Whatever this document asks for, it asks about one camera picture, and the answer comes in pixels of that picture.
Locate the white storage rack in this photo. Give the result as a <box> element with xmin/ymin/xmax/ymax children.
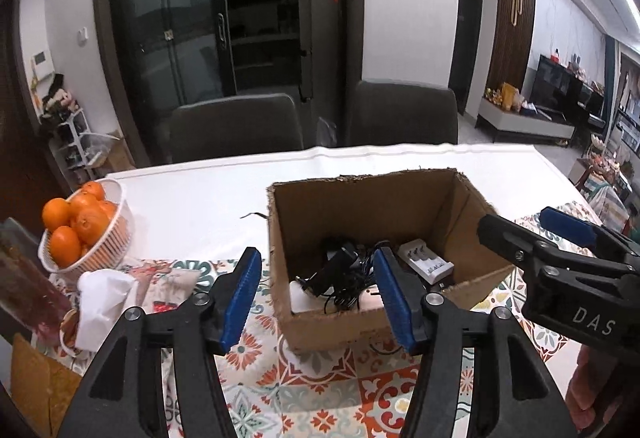
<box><xmin>47</xmin><ymin>109</ymin><xmax>127</xmax><ymax>175</ymax></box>

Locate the grey dining chair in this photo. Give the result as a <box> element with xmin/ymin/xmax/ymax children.
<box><xmin>167</xmin><ymin>93</ymin><xmax>305</xmax><ymax>165</ymax></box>
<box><xmin>346</xmin><ymin>80</ymin><xmax>460</xmax><ymax>147</ymax></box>

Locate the white battery charger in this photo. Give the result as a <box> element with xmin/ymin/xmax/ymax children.
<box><xmin>398</xmin><ymin>239</ymin><xmax>455</xmax><ymax>285</ymax></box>

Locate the woven straw placemat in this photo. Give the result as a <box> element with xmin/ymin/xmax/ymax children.
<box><xmin>9</xmin><ymin>332</ymin><xmax>84</xmax><ymax>438</ymax></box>

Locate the brown cardboard box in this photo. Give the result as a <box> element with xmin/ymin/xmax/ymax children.
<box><xmin>266</xmin><ymin>167</ymin><xmax>517</xmax><ymax>355</ymax></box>

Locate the dark red translucent container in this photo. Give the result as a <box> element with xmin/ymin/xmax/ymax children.
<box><xmin>0</xmin><ymin>217</ymin><xmax>72</xmax><ymax>346</ymax></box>

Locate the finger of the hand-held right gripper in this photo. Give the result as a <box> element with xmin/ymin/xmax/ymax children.
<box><xmin>540</xmin><ymin>206</ymin><xmax>640</xmax><ymax>260</ymax></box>
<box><xmin>477</xmin><ymin>214</ymin><xmax>562</xmax><ymax>270</ymax></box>

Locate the white square device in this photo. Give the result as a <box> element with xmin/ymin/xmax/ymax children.
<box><xmin>289</xmin><ymin>280</ymin><xmax>327</xmax><ymax>317</ymax></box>

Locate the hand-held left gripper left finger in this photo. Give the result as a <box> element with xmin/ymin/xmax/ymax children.
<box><xmin>57</xmin><ymin>247</ymin><xmax>263</xmax><ymax>438</ymax></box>

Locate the white plastic fruit basket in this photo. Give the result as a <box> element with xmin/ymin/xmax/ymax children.
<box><xmin>38</xmin><ymin>178</ymin><xmax>134</xmax><ymax>275</ymax></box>

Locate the dark glass sliding door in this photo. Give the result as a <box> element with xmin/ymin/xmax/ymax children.
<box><xmin>95</xmin><ymin>0</ymin><xmax>351</xmax><ymax>164</ymax></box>

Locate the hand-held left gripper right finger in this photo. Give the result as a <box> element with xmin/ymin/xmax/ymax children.
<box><xmin>372</xmin><ymin>247</ymin><xmax>578</xmax><ymax>438</ymax></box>

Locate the patterned fabric tissue cover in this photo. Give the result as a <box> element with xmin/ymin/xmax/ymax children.
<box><xmin>75</xmin><ymin>262</ymin><xmax>202</xmax><ymax>350</ymax></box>

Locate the floral patterned table mat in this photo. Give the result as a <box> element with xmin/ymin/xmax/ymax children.
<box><xmin>47</xmin><ymin>203</ymin><xmax>623</xmax><ymax>438</ymax></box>

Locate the pile of oranges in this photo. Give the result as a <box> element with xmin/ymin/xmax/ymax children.
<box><xmin>41</xmin><ymin>181</ymin><xmax>120</xmax><ymax>270</ymax></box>

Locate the black power adapter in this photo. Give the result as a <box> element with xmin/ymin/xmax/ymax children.
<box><xmin>300</xmin><ymin>245</ymin><xmax>362</xmax><ymax>296</ymax></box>

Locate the black cable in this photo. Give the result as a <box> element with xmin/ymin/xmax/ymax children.
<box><xmin>295</xmin><ymin>238</ymin><xmax>401</xmax><ymax>315</ymax></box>

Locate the white tissue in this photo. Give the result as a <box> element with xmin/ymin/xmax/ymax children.
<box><xmin>75</xmin><ymin>269</ymin><xmax>140</xmax><ymax>350</ymax></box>

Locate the white plug adapter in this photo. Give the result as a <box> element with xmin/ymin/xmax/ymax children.
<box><xmin>357</xmin><ymin>287</ymin><xmax>387</xmax><ymax>315</ymax></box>

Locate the wooden slatted cabinet door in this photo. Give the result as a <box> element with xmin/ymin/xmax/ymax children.
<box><xmin>486</xmin><ymin>0</ymin><xmax>538</xmax><ymax>95</ymax></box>

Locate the low television cabinet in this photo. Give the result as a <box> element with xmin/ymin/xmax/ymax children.
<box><xmin>475</xmin><ymin>95</ymin><xmax>577</xmax><ymax>145</ymax></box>

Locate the white wall intercom panel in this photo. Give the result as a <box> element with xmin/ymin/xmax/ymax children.
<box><xmin>31</xmin><ymin>50</ymin><xmax>54</xmax><ymax>80</ymax></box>

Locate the person's right hand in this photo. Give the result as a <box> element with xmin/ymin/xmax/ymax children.
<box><xmin>566</xmin><ymin>345</ymin><xmax>640</xmax><ymax>435</ymax></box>

